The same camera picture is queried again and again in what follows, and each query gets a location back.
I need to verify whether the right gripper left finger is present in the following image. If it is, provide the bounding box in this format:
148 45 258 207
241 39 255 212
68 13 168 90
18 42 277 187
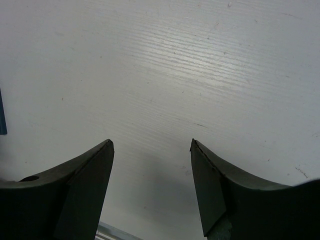
0 139 115 240

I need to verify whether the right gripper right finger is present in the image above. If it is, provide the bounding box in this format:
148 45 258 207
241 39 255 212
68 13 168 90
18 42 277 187
190 140 320 240

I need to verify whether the aluminium front rail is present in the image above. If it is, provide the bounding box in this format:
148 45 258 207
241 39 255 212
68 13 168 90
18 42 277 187
95 221 142 240

